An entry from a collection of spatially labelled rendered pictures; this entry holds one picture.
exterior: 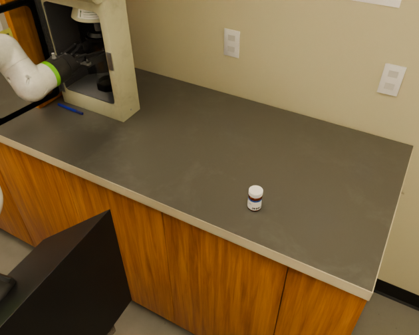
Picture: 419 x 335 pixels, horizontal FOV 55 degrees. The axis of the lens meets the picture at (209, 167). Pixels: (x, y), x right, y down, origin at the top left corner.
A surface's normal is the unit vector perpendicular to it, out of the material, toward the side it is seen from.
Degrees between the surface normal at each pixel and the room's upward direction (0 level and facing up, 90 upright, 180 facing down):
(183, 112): 0
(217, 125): 0
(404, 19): 90
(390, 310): 0
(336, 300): 90
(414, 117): 90
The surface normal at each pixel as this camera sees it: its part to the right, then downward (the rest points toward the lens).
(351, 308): -0.48, 0.58
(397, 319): 0.00, -0.75
